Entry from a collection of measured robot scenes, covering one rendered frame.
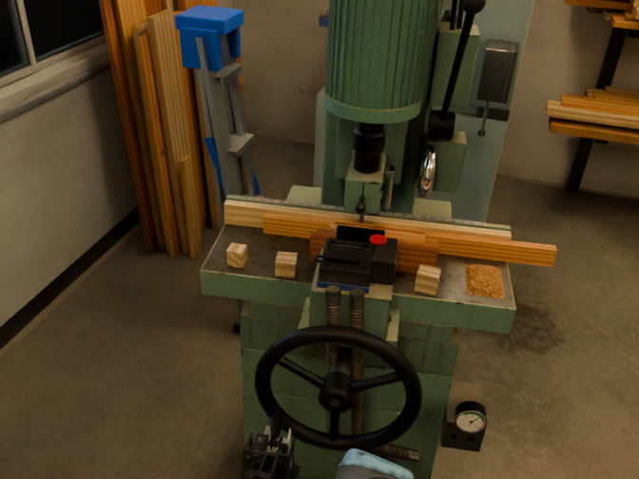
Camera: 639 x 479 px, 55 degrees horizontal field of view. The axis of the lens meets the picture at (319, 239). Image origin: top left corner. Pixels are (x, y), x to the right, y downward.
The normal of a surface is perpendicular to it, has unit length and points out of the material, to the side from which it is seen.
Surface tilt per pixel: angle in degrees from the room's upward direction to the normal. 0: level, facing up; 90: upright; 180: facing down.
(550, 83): 90
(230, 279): 90
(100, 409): 0
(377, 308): 90
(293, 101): 90
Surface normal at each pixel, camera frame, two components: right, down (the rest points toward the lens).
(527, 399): 0.04, -0.84
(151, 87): 0.95, 0.16
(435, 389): -0.14, 0.54
